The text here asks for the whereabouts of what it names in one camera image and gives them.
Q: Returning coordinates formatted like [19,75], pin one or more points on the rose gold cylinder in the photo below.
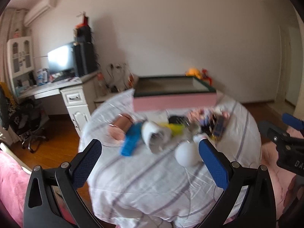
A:
[118,128]

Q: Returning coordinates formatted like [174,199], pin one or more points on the computer monitor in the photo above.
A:
[61,58]

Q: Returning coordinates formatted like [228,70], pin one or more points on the black remote control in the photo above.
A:
[174,119]

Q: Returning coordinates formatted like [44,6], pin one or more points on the hello kitty brick figure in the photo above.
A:
[202,116]

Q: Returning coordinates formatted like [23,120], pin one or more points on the white striped table cloth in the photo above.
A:
[145,189]

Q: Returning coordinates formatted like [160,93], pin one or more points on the white egg-shaped toy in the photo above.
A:
[187,154]

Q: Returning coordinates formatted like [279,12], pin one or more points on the blue highlighter marker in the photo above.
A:
[133,135]

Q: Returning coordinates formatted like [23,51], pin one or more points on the orange snack bag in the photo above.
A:
[131,80]

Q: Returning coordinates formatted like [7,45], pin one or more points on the white air conditioner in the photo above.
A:
[38,10]

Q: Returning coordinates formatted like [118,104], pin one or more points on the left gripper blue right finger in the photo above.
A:
[212,159]

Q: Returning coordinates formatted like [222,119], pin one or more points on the red cartoon box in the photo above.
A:
[206,77]

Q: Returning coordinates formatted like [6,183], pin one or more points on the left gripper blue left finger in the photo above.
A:
[84,162]

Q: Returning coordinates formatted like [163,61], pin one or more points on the black office chair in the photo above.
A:
[26,119]

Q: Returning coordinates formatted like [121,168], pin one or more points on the black computer tower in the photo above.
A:
[83,50]

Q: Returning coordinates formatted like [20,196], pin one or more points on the orange cap bottle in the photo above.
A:
[101,84]

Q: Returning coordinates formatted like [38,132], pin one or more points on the yellow highlighter marker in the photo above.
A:
[176,128]

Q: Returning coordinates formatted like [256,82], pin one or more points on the yellow octopus plush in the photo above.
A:
[194,72]

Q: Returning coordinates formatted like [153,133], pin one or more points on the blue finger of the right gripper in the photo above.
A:
[293,122]
[272,132]

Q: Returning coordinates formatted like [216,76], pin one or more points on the white bedside drawer unit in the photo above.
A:
[101,99]

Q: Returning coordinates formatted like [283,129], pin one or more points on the white glass door cabinet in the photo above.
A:
[20,56]

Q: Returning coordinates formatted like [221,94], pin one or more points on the pink storage box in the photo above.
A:
[172,92]

